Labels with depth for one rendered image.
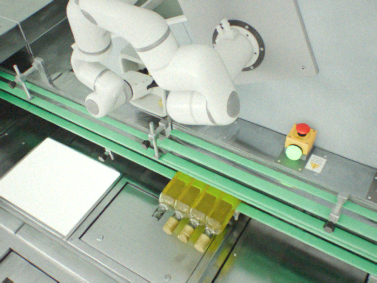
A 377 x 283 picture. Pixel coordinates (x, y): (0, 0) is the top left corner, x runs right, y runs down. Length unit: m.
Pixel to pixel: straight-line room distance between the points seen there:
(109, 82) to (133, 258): 0.60
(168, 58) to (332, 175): 0.63
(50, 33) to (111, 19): 1.27
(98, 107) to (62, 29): 0.97
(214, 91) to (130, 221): 0.76
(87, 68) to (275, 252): 0.85
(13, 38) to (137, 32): 1.17
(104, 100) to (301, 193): 0.61
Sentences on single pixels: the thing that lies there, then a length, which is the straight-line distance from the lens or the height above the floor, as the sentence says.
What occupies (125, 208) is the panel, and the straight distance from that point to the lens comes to 1.51.
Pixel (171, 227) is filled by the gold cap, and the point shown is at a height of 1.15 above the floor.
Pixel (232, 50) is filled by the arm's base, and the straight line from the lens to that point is 1.06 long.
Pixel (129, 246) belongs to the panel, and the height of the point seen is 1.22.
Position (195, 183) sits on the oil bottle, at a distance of 1.34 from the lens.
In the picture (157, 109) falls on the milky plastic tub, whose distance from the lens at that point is 1.45.
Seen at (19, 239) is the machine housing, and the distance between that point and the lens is 1.59.
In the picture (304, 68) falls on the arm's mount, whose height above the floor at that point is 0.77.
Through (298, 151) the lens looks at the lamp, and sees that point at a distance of 1.21.
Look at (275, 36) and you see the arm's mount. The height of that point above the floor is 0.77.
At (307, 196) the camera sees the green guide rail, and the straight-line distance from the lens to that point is 1.21.
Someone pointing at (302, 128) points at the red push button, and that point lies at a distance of 1.21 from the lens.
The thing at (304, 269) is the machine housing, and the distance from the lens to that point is 1.42.
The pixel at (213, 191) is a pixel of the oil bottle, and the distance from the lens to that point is 1.32.
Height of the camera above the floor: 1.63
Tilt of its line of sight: 32 degrees down
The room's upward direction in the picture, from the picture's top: 141 degrees counter-clockwise
